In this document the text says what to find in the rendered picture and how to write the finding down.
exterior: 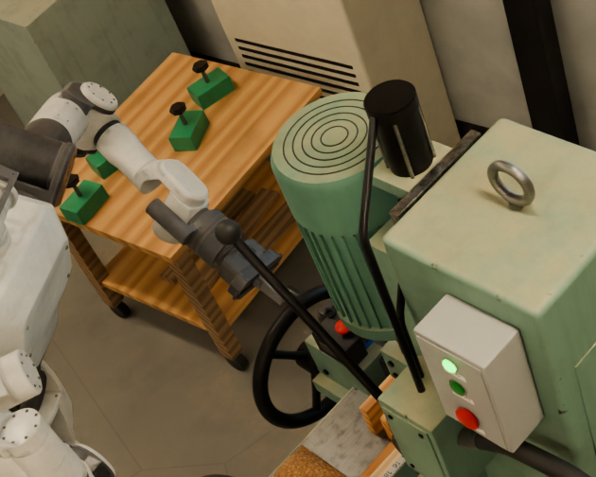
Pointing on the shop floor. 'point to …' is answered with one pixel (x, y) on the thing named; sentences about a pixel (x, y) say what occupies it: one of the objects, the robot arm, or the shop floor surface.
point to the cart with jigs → (229, 170)
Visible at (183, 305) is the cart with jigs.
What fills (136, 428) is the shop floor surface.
